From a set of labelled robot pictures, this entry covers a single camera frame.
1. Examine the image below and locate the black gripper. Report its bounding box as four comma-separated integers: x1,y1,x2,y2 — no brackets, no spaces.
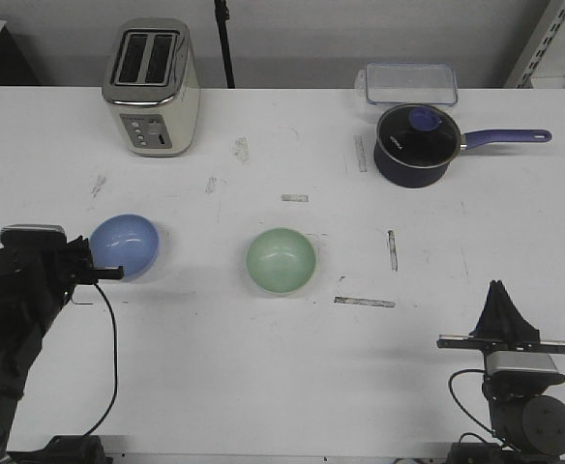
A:
436,280,565,354
54,236,124,290

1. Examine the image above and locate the blue bowl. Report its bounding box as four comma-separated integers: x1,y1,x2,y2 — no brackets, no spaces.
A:
89,214,160,280

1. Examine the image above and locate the green bowl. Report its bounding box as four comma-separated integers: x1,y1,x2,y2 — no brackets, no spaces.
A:
246,227,317,294

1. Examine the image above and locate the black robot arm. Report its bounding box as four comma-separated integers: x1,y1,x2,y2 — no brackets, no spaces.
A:
0,224,124,463
436,280,565,463

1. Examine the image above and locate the blue saucepan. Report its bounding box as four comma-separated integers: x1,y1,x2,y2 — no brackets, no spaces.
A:
373,103,552,189

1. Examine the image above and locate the cream two-slot toaster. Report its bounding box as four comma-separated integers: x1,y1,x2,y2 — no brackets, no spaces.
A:
102,17,200,158

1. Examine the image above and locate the glass pot lid blue knob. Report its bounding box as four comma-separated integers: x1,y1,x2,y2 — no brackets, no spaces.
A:
376,103,461,168

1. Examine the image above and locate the clear plastic food container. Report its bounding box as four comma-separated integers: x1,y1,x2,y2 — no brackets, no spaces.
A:
354,63,459,106

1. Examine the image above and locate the white slotted shelf rack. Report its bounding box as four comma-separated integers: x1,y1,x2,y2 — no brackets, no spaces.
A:
503,1,565,89

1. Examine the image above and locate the black tripod pole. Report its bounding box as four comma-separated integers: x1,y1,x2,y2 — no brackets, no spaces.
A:
214,0,236,89

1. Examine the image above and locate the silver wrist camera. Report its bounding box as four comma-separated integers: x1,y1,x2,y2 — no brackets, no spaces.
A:
0,224,66,238
485,351,559,375

